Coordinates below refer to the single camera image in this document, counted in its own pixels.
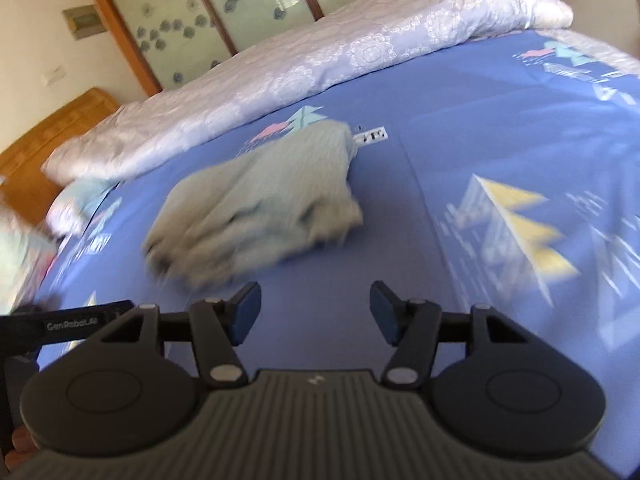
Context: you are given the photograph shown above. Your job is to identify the grey knit pants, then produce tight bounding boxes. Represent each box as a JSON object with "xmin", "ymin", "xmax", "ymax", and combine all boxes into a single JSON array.
[{"xmin": 142, "ymin": 119, "xmax": 363, "ymax": 287}]

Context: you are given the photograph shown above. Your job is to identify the large floral pale pillow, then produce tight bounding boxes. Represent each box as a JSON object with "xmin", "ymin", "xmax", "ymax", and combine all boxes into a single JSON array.
[{"xmin": 0, "ymin": 204, "xmax": 58, "ymax": 315}]

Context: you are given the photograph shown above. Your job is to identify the small purple patterned pillow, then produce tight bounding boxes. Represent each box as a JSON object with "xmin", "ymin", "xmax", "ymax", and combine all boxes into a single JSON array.
[{"xmin": 46, "ymin": 178, "xmax": 117, "ymax": 238}]

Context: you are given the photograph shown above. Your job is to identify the wooden headboard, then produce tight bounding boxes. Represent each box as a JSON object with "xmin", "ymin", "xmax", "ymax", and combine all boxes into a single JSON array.
[{"xmin": 1, "ymin": 88, "xmax": 119, "ymax": 226}]

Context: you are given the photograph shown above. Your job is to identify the blue patterned bed sheet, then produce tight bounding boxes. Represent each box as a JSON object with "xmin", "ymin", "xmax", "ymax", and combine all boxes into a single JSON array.
[{"xmin": 37, "ymin": 32, "xmax": 639, "ymax": 476}]

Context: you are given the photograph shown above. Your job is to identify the white pink quilted duvet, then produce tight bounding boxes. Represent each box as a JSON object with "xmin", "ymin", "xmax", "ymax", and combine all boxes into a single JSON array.
[{"xmin": 41, "ymin": 0, "xmax": 574, "ymax": 186}]

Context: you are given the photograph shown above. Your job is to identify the white wall switch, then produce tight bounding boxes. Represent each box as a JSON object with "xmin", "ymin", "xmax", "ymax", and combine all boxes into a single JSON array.
[{"xmin": 42, "ymin": 66, "xmax": 66, "ymax": 87}]

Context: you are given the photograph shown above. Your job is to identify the grey wall electrical panel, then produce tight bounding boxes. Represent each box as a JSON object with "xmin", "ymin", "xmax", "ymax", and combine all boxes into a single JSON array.
[{"xmin": 62, "ymin": 4, "xmax": 106, "ymax": 40}]

